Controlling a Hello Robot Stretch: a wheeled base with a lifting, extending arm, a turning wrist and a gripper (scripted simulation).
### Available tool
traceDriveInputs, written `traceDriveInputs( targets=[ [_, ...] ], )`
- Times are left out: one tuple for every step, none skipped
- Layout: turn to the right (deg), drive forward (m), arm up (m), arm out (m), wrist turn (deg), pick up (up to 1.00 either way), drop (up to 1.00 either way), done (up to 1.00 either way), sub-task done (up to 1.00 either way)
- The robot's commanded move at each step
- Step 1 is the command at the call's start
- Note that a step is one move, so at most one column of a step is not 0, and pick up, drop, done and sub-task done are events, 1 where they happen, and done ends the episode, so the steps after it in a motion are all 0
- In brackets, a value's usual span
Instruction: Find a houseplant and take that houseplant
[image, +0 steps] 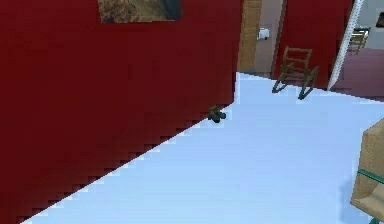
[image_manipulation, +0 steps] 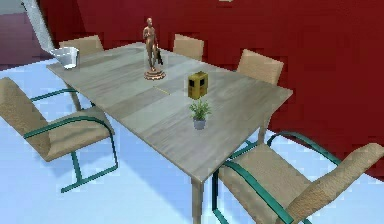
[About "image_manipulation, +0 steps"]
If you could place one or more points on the green houseplant in grey pot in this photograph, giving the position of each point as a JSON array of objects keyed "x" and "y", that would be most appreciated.
[{"x": 199, "y": 113}]

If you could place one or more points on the yellow box with black squares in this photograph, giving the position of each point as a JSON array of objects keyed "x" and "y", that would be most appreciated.
[{"x": 197, "y": 85}]

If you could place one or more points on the grey wooden dining table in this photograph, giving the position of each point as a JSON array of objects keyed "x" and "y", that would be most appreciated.
[{"x": 133, "y": 100}]

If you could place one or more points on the bronze human figure statue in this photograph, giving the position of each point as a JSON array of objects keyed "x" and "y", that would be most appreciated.
[{"x": 151, "y": 43}]

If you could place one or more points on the white bowl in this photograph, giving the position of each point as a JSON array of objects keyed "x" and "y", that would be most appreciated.
[{"x": 67, "y": 56}]

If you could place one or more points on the beige chair with green frame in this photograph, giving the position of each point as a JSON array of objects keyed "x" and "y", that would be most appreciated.
[
  {"x": 260, "y": 66},
  {"x": 85, "y": 45},
  {"x": 283, "y": 180},
  {"x": 60, "y": 133},
  {"x": 188, "y": 46}
]

